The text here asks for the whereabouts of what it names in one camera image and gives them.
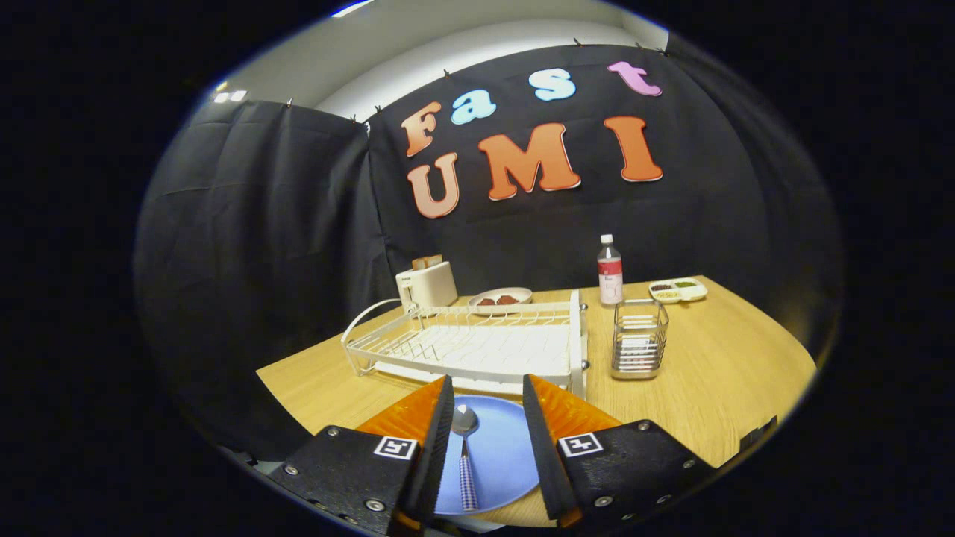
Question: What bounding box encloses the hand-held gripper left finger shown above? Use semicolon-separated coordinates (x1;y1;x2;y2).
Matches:
267;374;456;536

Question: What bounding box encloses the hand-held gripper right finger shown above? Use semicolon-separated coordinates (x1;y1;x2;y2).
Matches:
522;373;718;532

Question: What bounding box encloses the blue plate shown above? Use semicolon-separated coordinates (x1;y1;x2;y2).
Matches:
435;395;542;517

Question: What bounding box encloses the spoon with blue checked handle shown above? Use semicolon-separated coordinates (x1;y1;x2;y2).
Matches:
451;404;480;513

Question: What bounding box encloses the white wire dish rack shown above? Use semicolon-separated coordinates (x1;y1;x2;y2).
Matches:
341;289;590;400

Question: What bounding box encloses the metal wire basket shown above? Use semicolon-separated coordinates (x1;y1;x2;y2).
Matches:
610;298;670;381

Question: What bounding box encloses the white oval plate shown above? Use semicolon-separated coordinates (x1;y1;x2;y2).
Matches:
468;287;533;308

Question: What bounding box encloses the white divided dish with beans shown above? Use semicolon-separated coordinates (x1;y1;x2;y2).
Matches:
648;277;708;304

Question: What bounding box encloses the white toaster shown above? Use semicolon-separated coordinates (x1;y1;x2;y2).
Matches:
395;260;460;313

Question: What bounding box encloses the clear bottle with red label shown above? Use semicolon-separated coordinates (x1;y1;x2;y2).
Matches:
597;234;624;307

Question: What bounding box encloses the black table edge clamp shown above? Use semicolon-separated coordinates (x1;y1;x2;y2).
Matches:
739;416;778;451

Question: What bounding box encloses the black backdrop cloth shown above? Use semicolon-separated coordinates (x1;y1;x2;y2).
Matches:
133;34;844;463

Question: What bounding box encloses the row of small cloth clips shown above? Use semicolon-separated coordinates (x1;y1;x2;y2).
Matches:
284;36;669;122

